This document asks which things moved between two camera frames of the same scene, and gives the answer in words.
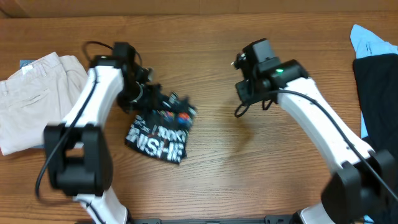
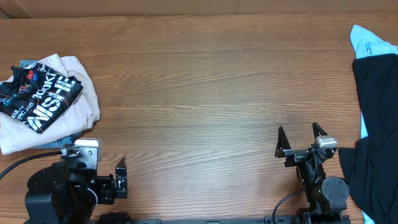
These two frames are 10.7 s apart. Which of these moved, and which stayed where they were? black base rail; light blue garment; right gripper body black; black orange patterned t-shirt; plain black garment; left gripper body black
Moved: right gripper body black; left gripper body black; black orange patterned t-shirt
Stayed: black base rail; plain black garment; light blue garment
